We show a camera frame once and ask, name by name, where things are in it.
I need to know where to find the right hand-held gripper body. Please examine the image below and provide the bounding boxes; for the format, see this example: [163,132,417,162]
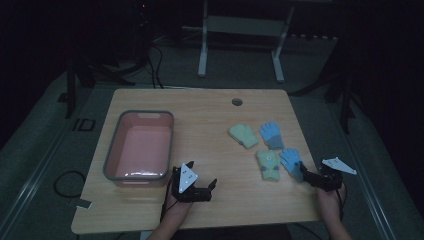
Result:
[312,156,358,193]

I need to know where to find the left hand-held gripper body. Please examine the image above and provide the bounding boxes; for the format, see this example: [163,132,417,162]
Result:
[170,162,214,204]

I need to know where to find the blue knit glove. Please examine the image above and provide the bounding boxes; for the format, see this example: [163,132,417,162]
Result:
[258,121,285,151]
[279,147,305,183]

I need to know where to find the green knit mitten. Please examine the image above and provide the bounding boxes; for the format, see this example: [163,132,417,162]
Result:
[255,149,282,183]
[228,123,260,150]

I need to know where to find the pink basin with grey rim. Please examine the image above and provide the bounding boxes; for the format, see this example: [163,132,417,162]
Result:
[102,109,175,188]

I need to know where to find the person's right hand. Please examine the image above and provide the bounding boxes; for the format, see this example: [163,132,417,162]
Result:
[316,183,347,219]

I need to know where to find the person's left hand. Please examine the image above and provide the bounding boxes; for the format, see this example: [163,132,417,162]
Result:
[164,191,194,218]

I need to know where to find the black tripod stand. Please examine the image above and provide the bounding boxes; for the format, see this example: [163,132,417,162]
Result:
[57,49,136,120]
[289,59,357,135]

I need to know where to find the small grey tag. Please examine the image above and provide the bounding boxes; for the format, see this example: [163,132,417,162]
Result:
[68,197,93,211]

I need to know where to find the black floor socket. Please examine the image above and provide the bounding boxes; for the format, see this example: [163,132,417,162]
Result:
[72,117,97,133]

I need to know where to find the power strip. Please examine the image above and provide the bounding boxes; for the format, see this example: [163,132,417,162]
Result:
[289,32,339,42]

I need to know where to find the left hand-held gripper black cable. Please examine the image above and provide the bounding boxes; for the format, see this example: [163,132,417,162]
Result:
[159,169,178,224]

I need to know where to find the black floor cables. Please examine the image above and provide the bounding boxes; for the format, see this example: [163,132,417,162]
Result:
[146,43,165,90]

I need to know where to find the black looped floor cable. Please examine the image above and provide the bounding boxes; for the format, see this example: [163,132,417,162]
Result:
[53,170,88,199]

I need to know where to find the white metal desk frame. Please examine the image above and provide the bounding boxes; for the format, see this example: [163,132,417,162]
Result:
[197,0,296,84]

